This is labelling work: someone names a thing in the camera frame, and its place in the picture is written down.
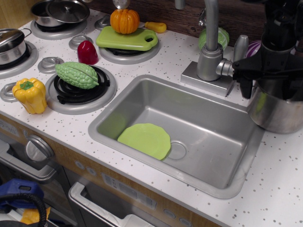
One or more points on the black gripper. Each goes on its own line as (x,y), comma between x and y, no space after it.
(270,64)

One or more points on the large steel pot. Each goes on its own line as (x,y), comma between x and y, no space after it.
(270,109)

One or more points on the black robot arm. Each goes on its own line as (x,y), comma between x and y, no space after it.
(283,28)

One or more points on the grey metal sink basin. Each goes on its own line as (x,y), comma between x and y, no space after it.
(213,141)

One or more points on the steel pot with lid back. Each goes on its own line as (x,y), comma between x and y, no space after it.
(52,13)

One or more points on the steel pot left edge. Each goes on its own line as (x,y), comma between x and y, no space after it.
(12,44)

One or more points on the purple white toy onion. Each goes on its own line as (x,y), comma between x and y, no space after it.
(253,48)

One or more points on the silver toy faucet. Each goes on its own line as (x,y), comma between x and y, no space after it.
(212,72)

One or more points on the green toy cabbage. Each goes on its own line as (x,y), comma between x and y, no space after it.
(223,38)

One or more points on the yellow toy squash piece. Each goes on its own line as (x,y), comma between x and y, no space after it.
(157,27)

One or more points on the light green plastic plate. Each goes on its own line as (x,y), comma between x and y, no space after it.
(147,138)

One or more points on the green plastic cutting board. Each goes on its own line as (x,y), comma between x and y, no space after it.
(140,40)

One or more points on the orange toy pumpkin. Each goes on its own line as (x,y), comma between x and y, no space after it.
(125,21)

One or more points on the red toy pepper piece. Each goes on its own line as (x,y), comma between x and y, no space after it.
(87,53)

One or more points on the green toy bitter melon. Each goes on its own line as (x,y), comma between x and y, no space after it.
(77,74)

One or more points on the silver stove knob back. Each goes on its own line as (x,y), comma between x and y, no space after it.
(77,40)

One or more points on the black coil burner front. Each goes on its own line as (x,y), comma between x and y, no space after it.
(69,94)

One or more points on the silver stove knob middle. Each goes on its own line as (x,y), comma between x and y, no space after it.
(47,64)

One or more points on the yellow toy bell pepper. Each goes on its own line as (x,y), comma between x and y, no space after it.
(31,94)

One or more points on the silver oven dial knob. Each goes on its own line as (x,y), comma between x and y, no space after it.
(37,149)

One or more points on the silver stove knob front left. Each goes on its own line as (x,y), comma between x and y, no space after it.
(6,93)

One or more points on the yellow tape piece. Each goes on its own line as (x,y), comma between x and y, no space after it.
(30,216)

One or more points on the blue clamp tool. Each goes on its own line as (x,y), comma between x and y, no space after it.
(20,193)

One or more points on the grey dishwasher door handle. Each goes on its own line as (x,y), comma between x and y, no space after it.
(94,210)

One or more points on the grey oven door handle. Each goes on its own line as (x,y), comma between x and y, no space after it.
(44,175)

